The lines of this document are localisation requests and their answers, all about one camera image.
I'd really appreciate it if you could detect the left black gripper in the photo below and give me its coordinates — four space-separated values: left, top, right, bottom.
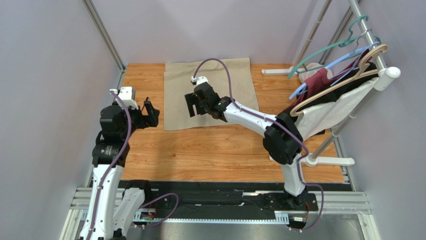
120 100 159 140

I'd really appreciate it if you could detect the beige linen napkin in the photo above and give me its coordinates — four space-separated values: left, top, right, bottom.
163 57 259 131

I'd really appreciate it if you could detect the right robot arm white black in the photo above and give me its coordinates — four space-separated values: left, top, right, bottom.
184 82 308 208

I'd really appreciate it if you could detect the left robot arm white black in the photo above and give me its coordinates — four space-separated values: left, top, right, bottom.
78 100 160 240

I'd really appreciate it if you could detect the blue clothes hanger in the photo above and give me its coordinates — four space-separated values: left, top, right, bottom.
288 41 380 100

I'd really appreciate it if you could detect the maroon garment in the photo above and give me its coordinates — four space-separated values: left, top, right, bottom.
282 49 372 112

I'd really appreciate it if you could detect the pink white garment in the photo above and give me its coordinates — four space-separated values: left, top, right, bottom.
298 62 325 83

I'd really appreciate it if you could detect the white towel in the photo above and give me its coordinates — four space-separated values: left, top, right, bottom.
295 77 379 141

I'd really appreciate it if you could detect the green clothes hanger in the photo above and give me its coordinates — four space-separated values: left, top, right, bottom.
287 14 369 79

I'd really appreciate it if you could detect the wooden clothes hanger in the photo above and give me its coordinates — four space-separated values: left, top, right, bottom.
290 44 389 117

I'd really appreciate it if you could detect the metal clothes rack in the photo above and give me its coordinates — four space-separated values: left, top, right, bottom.
261 0 402 167

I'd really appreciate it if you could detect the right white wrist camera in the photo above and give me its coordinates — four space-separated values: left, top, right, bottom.
190 76 209 86

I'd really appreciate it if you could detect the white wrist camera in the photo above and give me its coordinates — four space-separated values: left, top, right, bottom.
110 86 139 110
190 76 209 86

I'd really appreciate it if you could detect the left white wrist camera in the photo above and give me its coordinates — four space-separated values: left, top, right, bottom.
110 86 139 110

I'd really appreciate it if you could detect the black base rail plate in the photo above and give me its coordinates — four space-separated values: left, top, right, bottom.
147 181 320 220

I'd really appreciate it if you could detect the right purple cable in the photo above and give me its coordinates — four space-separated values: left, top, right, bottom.
192 58 325 233

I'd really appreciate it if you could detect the aluminium frame rail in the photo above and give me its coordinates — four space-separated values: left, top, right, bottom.
59 187 380 240

